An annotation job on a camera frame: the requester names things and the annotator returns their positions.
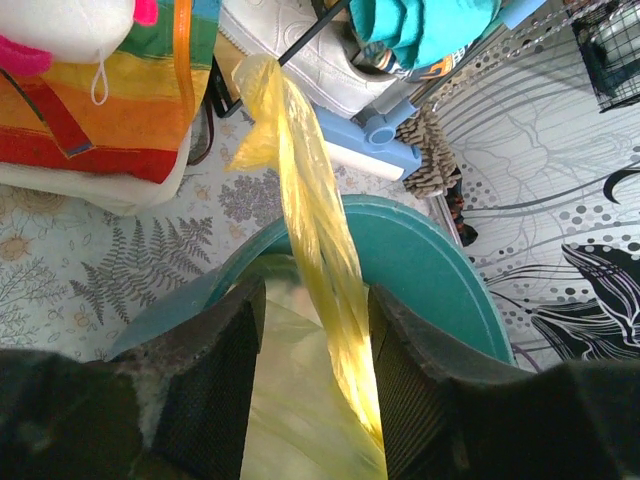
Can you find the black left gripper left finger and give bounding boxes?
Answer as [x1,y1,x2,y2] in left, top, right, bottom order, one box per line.
[1,276,266,479]

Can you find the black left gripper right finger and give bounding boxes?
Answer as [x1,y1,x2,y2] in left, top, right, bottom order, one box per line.
[368,286,639,479]

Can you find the yellow plastic trash bag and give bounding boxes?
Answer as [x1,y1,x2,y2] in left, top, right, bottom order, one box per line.
[231,55,387,479]

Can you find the teal plastic trash bin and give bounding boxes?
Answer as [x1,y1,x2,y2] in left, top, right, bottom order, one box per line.
[107,195,515,364]

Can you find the black orange toy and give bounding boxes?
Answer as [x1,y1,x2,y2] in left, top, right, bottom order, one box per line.
[445,180,478,247]

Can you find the blue lint roller mop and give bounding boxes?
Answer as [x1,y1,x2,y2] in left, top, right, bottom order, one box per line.
[313,0,544,181]

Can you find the rainbow striped cloth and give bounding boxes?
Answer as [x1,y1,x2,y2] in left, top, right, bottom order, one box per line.
[1,0,220,184]

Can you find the wooden shelf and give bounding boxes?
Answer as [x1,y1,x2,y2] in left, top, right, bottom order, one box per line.
[209,0,451,121]

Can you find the white shoes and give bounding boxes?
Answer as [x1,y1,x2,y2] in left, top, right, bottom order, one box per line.
[219,1,396,119]

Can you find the teal folded cloth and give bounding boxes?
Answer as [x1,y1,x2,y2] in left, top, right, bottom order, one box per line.
[349,0,501,70]

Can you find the pink doll striped clothes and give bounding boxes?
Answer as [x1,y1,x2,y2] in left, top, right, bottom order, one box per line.
[1,0,159,106]

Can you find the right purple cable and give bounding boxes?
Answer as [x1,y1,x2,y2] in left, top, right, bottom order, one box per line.
[512,343,541,374]

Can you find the black wire basket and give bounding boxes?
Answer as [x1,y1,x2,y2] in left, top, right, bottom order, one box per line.
[570,1,639,113]

